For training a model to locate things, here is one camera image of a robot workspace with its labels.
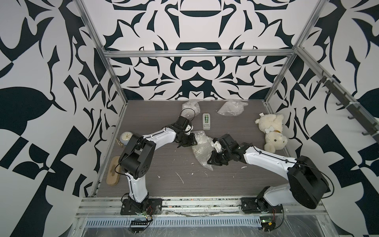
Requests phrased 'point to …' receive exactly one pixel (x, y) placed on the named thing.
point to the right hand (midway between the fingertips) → (206, 160)
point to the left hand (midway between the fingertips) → (195, 141)
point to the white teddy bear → (272, 125)
